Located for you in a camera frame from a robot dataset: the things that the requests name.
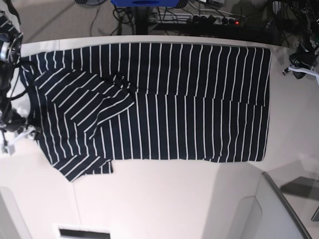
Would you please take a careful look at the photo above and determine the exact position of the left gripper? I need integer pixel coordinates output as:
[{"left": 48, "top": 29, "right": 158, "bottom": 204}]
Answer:
[{"left": 283, "top": 43, "right": 319, "bottom": 82}]

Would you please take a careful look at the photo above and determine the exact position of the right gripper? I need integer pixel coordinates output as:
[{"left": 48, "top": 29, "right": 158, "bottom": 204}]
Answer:
[{"left": 0, "top": 107, "right": 40, "bottom": 154}]

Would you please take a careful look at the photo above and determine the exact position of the navy white striped t-shirt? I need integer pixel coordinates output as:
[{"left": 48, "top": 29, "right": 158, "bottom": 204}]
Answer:
[{"left": 19, "top": 43, "right": 272, "bottom": 182}]

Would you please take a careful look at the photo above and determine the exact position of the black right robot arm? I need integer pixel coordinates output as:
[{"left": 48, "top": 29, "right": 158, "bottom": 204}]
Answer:
[{"left": 0, "top": 0, "right": 41, "bottom": 155}]

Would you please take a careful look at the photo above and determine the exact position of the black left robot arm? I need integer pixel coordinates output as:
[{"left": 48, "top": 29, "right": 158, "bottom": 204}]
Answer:
[{"left": 269, "top": 0, "right": 319, "bottom": 80}]

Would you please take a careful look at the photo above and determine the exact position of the white slotted box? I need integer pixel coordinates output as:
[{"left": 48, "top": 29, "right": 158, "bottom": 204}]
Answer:
[{"left": 58, "top": 227, "right": 111, "bottom": 239}]

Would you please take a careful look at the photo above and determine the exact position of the black power strip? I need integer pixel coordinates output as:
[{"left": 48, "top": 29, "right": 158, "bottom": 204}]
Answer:
[{"left": 149, "top": 12, "right": 247, "bottom": 26}]

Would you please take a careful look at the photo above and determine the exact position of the grey monitor edge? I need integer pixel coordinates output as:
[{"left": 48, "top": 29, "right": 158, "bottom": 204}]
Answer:
[{"left": 262, "top": 172, "right": 312, "bottom": 239}]

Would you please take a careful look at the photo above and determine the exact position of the blue box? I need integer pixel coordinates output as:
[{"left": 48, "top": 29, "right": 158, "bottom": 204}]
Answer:
[{"left": 111, "top": 0, "right": 179, "bottom": 7}]

